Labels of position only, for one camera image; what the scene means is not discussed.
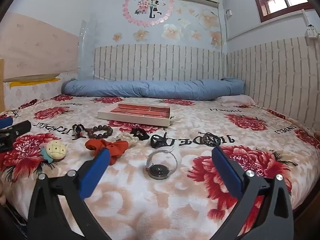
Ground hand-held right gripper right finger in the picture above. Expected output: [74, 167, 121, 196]
[210, 146, 295, 240]

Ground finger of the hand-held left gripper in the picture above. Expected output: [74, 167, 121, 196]
[7, 120, 32, 138]
[0, 116, 14, 129]

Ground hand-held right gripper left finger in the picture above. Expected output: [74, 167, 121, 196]
[27, 147, 112, 240]

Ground black hair ties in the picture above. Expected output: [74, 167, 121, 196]
[202, 132, 221, 147]

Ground orange scrunchie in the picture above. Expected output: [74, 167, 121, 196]
[85, 139, 130, 166]

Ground colourful hair claw clip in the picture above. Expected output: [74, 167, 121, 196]
[72, 124, 87, 140]

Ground cream pineapple plush hair clip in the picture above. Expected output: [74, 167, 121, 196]
[40, 140, 67, 162]

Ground black scrunchie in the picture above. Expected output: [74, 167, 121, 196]
[130, 127, 150, 141]

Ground wristwatch with white strap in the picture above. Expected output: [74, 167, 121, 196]
[145, 147, 178, 180]

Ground cream tray with brick lining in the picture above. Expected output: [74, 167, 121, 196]
[97, 102, 172, 127]

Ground yellow strip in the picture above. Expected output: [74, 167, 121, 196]
[9, 78, 61, 88]

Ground black hair claw clip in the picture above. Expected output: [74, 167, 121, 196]
[150, 132, 176, 148]

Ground red floral blanket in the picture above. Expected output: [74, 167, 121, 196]
[0, 94, 320, 240]

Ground clear plastic sheet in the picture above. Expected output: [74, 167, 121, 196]
[77, 17, 97, 81]

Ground rolled blue duvet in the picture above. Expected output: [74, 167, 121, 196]
[61, 78, 246, 98]

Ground white power strip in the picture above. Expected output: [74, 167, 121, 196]
[305, 24, 319, 39]

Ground wooden framed window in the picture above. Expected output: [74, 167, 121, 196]
[247, 0, 311, 23]

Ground brown wooden bead bracelet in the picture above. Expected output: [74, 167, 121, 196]
[86, 125, 113, 140]

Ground white pearl bracelet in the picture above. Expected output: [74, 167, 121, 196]
[115, 132, 138, 147]

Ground flower wall stickers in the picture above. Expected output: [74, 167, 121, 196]
[112, 7, 223, 48]

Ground heart couple wall sticker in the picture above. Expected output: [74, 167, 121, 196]
[122, 0, 174, 27]

